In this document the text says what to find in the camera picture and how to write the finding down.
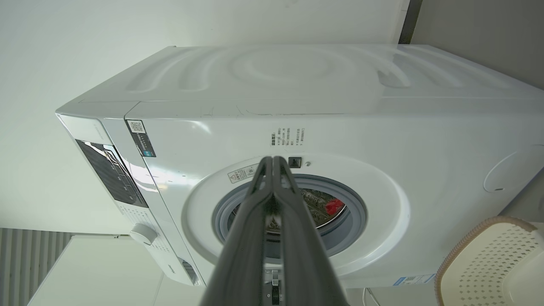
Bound grey ribbed panel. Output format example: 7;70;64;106
0;228;73;306

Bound white cabinet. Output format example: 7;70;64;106
28;235;204;306

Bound grey warning sticker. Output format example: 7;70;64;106
227;164;261;184

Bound QR code sticker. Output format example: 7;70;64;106
127;120;156;158

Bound white washer dial knob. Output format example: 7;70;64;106
129;224;159;246

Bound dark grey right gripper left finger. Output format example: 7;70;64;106
200;156;275;306

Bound white front-load washing machine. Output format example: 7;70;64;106
55;44;544;289

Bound printed text label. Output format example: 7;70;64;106
270;127;306;147

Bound blue energy label sticker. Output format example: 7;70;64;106
393;274;436;286

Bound beige perforated laundry basket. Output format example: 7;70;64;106
434;216;544;306

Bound grey rubber door gasket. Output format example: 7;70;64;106
212;174;367;260

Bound white cables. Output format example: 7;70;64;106
362;288;381;306

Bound white round filter access cover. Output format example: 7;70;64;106
484;144;544;193

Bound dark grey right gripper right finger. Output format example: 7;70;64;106
272;156;350;306

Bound stainless steel washing machine drum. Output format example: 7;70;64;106
227;187;351;233

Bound red and white garment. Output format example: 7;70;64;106
325;198;346;214

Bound black washer control panel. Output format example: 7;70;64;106
76;139;149;209

